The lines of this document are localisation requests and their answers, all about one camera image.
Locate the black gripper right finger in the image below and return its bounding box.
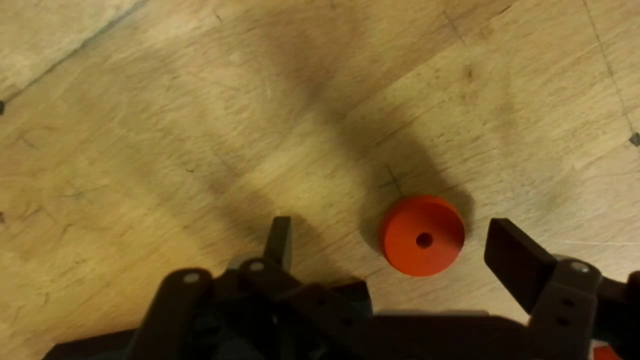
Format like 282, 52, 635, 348
481, 217, 605, 360

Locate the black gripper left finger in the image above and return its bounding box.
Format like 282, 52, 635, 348
127, 215, 371, 360

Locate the orange wooden ring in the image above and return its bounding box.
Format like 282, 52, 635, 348
378, 195, 468, 279

